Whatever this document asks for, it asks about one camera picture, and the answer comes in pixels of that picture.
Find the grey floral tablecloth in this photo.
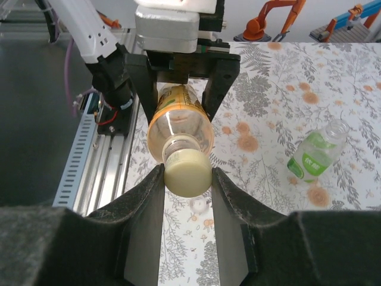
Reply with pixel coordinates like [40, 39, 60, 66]
[123, 41, 381, 286]

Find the small green label bottle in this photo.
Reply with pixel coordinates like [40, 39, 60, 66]
[286, 119, 351, 184]

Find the translucent white bottle cap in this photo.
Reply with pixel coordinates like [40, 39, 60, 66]
[189, 198, 209, 213]

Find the yellow tea bottle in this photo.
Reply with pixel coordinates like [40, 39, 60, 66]
[146, 82, 216, 179]

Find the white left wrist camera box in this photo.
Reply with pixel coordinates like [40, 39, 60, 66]
[134, 0, 224, 54]

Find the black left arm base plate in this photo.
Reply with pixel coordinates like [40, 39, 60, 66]
[95, 101, 138, 136]

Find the white slotted cable tray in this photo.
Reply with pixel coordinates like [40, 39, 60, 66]
[52, 114, 98, 209]

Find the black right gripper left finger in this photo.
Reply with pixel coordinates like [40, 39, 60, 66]
[0, 163, 166, 286]

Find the pale yellow bottle cap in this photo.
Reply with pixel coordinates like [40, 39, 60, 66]
[163, 148, 213, 198]

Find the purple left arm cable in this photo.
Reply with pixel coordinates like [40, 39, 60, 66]
[64, 38, 76, 117]

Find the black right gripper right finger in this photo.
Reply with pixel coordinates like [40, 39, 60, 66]
[210, 166, 381, 286]

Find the aluminium front rail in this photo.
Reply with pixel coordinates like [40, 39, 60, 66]
[71, 28, 143, 216]

